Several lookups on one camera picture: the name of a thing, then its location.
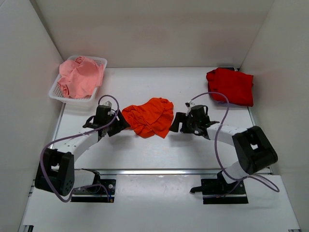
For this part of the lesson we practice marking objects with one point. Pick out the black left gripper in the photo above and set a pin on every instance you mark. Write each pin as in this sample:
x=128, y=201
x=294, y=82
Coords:
x=121, y=124

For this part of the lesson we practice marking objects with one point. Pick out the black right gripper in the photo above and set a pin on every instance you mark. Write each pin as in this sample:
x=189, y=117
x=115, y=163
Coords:
x=179, y=118

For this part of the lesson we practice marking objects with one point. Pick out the orange t shirt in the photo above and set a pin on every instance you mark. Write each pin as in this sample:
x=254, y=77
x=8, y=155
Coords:
x=152, y=118

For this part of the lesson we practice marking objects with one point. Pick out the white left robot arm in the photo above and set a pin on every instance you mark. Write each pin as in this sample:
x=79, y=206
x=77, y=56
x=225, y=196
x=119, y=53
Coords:
x=56, y=172

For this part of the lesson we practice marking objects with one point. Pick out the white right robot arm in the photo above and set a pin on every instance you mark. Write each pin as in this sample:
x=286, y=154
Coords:
x=253, y=149

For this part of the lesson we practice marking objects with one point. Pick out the pink t shirt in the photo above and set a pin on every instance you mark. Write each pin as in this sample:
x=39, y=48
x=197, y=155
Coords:
x=79, y=77

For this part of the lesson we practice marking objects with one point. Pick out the red folded t shirt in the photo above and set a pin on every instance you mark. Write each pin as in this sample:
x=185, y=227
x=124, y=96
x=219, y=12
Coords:
x=233, y=86

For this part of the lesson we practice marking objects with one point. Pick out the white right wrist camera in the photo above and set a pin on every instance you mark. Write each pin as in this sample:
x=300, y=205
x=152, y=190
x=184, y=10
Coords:
x=189, y=104

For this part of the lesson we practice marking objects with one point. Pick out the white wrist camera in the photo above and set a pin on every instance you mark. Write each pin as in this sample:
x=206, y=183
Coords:
x=107, y=104
x=189, y=104

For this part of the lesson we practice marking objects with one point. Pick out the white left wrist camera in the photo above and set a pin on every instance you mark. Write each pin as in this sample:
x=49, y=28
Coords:
x=107, y=104

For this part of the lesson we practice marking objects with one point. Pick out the aluminium table rail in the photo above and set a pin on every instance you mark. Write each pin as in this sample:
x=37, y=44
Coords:
x=158, y=171

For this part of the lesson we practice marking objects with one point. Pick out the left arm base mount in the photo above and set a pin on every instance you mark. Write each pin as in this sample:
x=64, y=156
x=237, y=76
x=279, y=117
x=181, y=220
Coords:
x=96, y=188

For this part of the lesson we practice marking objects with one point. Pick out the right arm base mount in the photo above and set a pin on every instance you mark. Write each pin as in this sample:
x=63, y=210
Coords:
x=218, y=191

